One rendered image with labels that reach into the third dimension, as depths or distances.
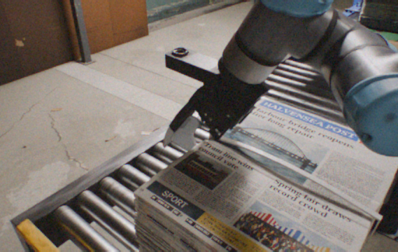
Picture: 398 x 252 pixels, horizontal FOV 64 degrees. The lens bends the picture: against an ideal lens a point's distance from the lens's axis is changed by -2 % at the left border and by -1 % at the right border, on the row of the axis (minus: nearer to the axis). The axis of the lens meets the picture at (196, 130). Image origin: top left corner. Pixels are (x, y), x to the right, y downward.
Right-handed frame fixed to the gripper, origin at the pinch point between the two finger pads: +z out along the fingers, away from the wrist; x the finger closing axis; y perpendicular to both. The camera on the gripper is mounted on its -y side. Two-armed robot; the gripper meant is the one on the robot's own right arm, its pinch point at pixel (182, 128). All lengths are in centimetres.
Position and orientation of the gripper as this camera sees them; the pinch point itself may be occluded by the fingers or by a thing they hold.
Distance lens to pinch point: 63.0
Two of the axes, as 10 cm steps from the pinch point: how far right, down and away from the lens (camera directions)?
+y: 6.6, 7.3, -1.6
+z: -4.0, 5.3, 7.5
